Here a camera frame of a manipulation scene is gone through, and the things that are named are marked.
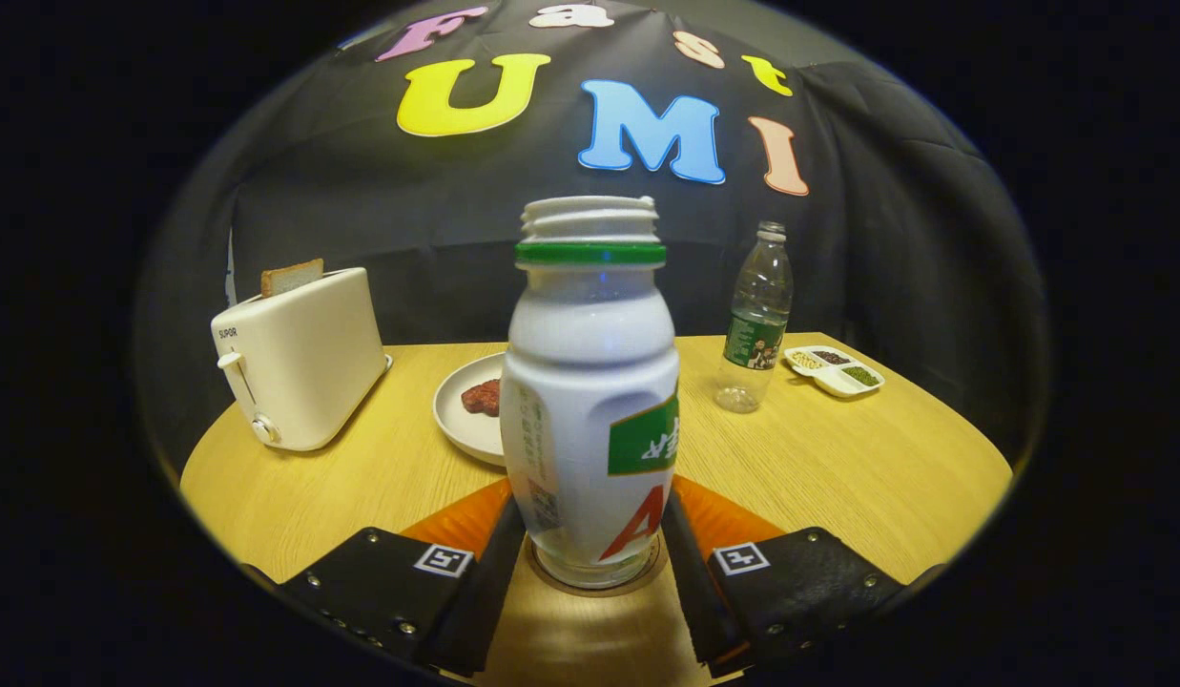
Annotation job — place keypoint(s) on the toast slice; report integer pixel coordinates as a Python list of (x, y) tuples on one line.
[(292, 277)]

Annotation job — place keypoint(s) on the wooden table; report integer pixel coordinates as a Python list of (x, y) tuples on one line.
[(838, 477)]

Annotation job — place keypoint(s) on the red meat slice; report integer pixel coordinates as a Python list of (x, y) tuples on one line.
[(483, 397)]

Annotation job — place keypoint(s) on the clear plastic water bottle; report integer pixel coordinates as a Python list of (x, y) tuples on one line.
[(754, 324)]

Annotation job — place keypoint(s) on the white toaster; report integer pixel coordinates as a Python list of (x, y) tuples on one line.
[(313, 363)]

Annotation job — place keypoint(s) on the round brown coaster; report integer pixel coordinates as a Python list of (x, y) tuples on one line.
[(659, 565)]

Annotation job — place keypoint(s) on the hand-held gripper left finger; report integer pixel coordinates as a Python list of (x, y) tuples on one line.
[(485, 601)]

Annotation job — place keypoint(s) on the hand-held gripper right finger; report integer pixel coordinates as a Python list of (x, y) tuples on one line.
[(690, 592)]

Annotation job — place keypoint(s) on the white divided snack dish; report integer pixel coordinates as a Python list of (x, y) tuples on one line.
[(838, 382)]

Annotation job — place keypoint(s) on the white juice bottle green label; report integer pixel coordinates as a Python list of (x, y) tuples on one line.
[(590, 382)]

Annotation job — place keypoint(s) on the white round plate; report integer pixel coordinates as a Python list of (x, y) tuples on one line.
[(456, 429)]

